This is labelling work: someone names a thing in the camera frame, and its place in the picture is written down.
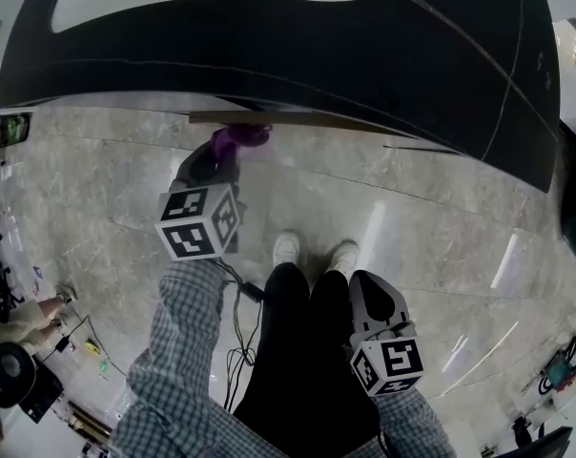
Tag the person's left forearm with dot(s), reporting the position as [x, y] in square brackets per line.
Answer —
[183, 332]

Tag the purple cloth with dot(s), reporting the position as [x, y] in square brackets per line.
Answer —
[235, 136]

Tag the silver and black panel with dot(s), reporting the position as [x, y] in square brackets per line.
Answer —
[550, 442]

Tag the person's white shoe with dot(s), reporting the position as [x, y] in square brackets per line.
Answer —
[286, 246]
[343, 256]

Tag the person's right forearm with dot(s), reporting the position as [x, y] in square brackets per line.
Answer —
[412, 422]

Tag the person's right white shoe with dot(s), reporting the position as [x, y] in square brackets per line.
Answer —
[343, 256]

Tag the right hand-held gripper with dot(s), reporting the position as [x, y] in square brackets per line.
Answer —
[397, 356]

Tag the white appliance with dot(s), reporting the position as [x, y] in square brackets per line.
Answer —
[2, 65]

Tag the black mesh waste bin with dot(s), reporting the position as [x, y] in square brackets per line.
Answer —
[12, 129]

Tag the person's left white shoe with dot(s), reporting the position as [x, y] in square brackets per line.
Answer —
[286, 246]

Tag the person's black trousers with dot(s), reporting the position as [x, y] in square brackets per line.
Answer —
[302, 375]

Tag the teal device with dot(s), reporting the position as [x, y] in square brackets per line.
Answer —
[560, 370]

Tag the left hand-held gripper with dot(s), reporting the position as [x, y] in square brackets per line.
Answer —
[188, 241]

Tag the black stone vanity top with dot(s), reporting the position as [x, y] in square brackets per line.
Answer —
[316, 55]

